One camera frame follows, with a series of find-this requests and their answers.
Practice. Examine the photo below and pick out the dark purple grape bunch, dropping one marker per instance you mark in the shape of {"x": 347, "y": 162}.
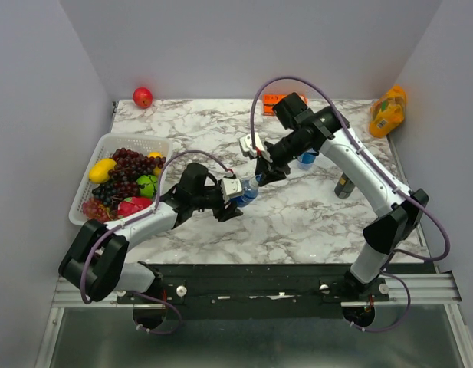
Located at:
{"x": 122, "y": 183}

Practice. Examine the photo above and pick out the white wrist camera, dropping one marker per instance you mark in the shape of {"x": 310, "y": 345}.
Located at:
{"x": 231, "y": 188}
{"x": 251, "y": 148}

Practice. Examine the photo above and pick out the red apple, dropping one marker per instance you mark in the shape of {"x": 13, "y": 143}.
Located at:
{"x": 143, "y": 97}

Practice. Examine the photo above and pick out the red grape bunch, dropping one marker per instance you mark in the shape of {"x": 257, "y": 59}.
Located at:
{"x": 94, "y": 209}

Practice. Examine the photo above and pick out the white plastic basket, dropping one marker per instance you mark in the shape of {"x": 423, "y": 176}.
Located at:
{"x": 105, "y": 148}

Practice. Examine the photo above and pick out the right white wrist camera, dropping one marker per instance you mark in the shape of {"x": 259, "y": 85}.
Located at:
{"x": 251, "y": 148}

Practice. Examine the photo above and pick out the orange razor box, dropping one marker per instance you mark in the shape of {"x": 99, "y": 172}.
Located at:
{"x": 271, "y": 100}

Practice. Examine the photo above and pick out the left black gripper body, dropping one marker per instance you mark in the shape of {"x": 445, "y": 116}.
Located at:
{"x": 215, "y": 202}

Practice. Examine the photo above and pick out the orange snack bag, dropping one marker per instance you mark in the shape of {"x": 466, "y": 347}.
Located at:
{"x": 388, "y": 112}

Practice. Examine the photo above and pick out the red dragon fruit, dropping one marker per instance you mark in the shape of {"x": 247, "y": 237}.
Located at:
{"x": 132, "y": 205}

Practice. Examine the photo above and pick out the yellow lemon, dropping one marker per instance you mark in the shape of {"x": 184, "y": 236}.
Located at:
{"x": 100, "y": 172}

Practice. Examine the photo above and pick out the aluminium frame rail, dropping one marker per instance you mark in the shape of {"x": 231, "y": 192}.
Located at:
{"x": 422, "y": 289}

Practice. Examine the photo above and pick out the small yellow fruit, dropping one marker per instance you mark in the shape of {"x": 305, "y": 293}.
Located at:
{"x": 157, "y": 162}

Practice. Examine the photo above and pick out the clear bottle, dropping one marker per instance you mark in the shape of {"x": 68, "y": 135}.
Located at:
{"x": 250, "y": 191}
{"x": 306, "y": 160}

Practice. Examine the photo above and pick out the black drink can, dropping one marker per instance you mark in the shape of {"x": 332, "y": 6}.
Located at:
{"x": 344, "y": 187}

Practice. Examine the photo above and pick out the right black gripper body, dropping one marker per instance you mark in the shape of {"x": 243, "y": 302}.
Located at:
{"x": 276, "y": 165}

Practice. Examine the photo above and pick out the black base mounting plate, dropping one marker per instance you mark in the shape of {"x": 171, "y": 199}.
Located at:
{"x": 261, "y": 291}

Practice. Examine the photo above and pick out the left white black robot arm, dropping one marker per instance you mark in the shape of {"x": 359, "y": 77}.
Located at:
{"x": 95, "y": 261}

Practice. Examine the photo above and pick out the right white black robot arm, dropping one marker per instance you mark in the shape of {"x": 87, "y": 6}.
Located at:
{"x": 329, "y": 134}

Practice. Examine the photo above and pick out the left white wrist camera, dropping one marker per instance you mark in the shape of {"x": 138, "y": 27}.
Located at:
{"x": 231, "y": 188}

